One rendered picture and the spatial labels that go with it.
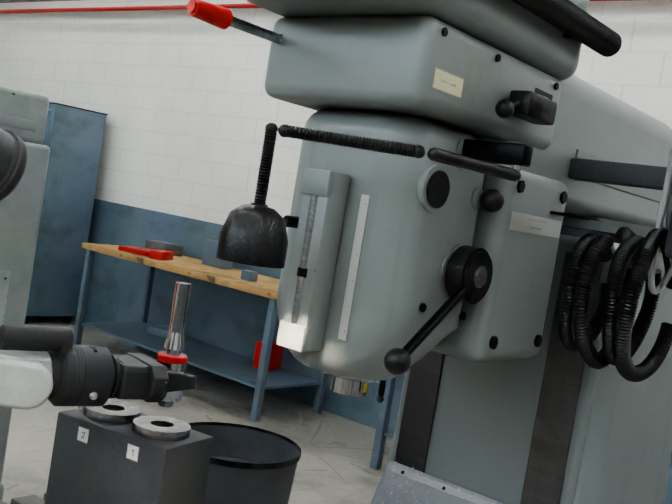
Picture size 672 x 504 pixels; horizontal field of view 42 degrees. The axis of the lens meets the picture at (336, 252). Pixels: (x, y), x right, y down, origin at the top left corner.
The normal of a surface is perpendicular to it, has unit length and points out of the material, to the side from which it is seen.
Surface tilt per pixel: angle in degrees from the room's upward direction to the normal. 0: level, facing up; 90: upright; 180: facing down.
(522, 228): 90
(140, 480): 90
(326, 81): 90
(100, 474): 90
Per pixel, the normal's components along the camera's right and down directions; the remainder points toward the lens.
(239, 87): -0.62, -0.06
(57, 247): 0.76, 0.16
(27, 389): 0.57, 0.22
